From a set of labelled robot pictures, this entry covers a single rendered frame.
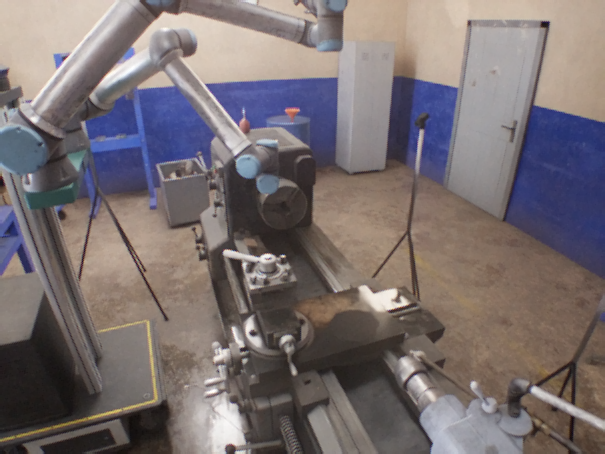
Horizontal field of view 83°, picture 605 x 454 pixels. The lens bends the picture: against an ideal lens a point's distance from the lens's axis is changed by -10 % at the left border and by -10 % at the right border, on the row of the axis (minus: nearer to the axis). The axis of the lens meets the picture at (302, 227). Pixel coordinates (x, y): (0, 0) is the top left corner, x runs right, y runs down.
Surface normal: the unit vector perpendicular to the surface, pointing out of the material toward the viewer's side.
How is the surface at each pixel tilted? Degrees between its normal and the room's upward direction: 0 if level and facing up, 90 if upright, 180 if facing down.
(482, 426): 0
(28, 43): 90
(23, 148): 93
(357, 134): 90
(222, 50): 90
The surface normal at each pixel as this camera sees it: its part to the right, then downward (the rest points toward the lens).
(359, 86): 0.34, 0.43
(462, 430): 0.00, -0.88
